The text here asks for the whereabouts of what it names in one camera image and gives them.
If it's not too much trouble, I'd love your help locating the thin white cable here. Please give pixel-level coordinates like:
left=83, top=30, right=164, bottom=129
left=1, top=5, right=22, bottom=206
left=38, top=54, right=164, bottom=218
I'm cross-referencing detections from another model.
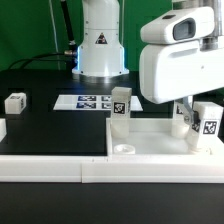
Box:
left=48, top=0, right=62, bottom=71

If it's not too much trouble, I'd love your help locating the black upright cable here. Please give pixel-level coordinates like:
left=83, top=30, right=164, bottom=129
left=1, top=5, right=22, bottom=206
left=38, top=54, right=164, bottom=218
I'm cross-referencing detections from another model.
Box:
left=60, top=0, right=78, bottom=53

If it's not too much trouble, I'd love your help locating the white fence bar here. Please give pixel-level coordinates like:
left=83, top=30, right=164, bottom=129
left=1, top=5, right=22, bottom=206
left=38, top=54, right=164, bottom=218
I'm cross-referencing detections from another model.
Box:
left=0, top=118, right=7, bottom=142
left=0, top=156, right=224, bottom=183

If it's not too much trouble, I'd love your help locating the white sheet with markers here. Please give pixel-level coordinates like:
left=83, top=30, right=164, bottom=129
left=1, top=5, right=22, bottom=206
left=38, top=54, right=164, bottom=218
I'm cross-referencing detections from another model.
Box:
left=53, top=94, right=144, bottom=112

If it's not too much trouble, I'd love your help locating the white square tabletop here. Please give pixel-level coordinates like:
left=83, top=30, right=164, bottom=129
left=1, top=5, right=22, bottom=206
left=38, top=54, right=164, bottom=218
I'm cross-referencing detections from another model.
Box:
left=105, top=116, right=224, bottom=158

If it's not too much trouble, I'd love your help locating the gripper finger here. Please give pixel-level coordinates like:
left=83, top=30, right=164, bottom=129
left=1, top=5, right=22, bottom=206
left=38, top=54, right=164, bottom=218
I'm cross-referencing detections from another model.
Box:
left=180, top=96, right=200, bottom=125

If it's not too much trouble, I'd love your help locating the black cable with connector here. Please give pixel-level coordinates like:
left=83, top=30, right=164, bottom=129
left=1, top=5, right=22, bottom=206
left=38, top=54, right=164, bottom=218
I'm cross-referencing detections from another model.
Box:
left=7, top=50, right=79, bottom=70

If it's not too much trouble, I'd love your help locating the white front fence bar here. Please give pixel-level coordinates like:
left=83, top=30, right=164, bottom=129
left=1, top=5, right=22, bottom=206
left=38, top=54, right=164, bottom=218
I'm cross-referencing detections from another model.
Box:
left=0, top=156, right=224, bottom=183

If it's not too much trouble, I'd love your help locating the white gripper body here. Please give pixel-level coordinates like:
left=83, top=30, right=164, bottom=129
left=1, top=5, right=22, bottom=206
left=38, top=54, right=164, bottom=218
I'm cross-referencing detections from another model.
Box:
left=139, top=41, right=224, bottom=104

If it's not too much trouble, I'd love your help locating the white left fence bar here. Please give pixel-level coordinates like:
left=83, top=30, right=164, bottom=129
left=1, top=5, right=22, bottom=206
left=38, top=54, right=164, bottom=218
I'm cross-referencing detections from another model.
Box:
left=0, top=118, right=7, bottom=142

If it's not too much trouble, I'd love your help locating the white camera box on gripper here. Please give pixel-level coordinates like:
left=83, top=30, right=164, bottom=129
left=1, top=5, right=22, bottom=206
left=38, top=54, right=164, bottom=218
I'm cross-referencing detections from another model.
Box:
left=140, top=6, right=215, bottom=45

